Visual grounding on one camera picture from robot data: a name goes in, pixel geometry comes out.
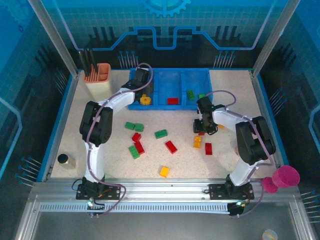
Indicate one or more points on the pink cup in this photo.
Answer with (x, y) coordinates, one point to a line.
(287, 177)

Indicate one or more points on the pale round disc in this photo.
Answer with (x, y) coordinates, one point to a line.
(270, 235)

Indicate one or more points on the small green lego brick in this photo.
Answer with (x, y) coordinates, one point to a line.
(202, 96)

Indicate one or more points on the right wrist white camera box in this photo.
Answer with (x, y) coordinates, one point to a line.
(198, 110)

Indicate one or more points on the aluminium frame post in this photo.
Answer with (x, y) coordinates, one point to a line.
(274, 37)
(55, 37)

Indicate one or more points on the red lego brick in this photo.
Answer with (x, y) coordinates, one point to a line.
(208, 148)
(136, 137)
(171, 147)
(140, 147)
(201, 134)
(173, 101)

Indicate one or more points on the table side rail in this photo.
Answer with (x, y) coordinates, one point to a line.
(64, 117)
(264, 112)

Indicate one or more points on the cream and pink utensil holder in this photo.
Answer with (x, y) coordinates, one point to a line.
(102, 87)

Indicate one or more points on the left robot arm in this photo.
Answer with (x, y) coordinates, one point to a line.
(105, 130)

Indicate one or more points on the yellow round lego piece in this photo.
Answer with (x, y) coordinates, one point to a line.
(146, 100)

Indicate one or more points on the small magenta foam cylinder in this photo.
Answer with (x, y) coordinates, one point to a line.
(269, 185)

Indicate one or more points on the black base electronics box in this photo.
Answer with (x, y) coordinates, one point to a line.
(91, 203)
(236, 208)

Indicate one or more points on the blue plastic bin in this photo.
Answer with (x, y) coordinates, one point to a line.
(168, 85)
(150, 107)
(197, 82)

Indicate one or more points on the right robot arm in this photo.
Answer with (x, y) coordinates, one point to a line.
(246, 147)

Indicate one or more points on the yellow lego brick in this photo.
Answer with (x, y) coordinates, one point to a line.
(164, 172)

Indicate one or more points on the long orange lego brick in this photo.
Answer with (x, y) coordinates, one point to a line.
(197, 142)

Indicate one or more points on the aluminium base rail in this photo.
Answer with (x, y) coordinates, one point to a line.
(162, 190)

